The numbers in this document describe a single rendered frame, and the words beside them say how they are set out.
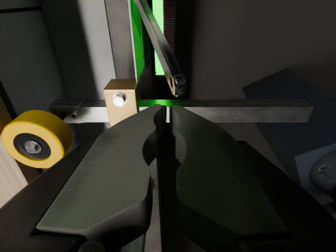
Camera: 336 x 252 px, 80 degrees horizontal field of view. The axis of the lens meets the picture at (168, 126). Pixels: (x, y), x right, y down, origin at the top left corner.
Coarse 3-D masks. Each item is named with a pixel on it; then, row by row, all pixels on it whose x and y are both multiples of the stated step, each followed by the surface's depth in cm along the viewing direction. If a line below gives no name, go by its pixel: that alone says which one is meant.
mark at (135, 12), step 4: (132, 0) 28; (132, 4) 28; (132, 8) 28; (136, 8) 32; (132, 12) 28; (136, 12) 32; (136, 16) 32; (140, 16) 36; (136, 20) 32; (140, 20) 36; (136, 24) 32; (140, 24) 36; (140, 28) 36; (140, 32) 36; (140, 36) 36
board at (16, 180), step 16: (0, 96) 27; (0, 112) 27; (0, 128) 27; (0, 144) 28; (0, 160) 29; (16, 160) 29; (0, 176) 31; (16, 176) 31; (32, 176) 33; (0, 192) 33; (16, 192) 33
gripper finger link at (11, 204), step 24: (48, 168) 7; (72, 168) 7; (24, 192) 6; (48, 192) 6; (0, 216) 5; (24, 216) 5; (0, 240) 5; (24, 240) 5; (48, 240) 5; (72, 240) 5
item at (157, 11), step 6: (156, 0) 35; (162, 0) 35; (156, 6) 36; (162, 6) 36; (156, 12) 36; (162, 12) 36; (156, 18) 37; (162, 18) 37; (162, 24) 37; (162, 30) 38; (156, 60) 41; (156, 66) 41; (156, 72) 42; (162, 72) 42
